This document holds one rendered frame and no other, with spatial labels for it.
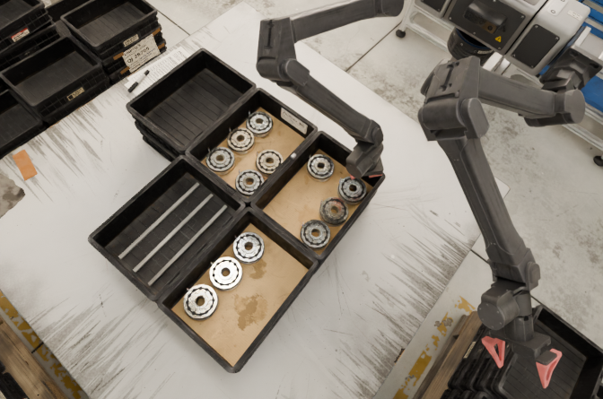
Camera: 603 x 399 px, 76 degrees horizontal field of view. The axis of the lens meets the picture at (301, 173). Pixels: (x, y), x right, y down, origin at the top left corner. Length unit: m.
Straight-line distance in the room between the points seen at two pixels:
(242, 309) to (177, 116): 0.78
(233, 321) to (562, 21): 1.20
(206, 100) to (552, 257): 2.15
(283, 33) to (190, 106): 0.85
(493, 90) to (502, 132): 2.20
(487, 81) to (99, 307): 1.33
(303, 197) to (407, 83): 1.76
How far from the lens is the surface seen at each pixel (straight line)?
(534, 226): 2.78
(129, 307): 1.50
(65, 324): 1.57
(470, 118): 0.72
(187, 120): 1.60
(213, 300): 1.28
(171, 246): 1.38
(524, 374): 1.92
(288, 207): 1.39
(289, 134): 1.54
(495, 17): 1.15
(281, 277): 1.32
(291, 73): 0.85
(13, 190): 1.81
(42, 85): 2.53
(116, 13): 2.60
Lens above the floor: 2.12
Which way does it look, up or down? 62 degrees down
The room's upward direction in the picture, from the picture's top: 11 degrees clockwise
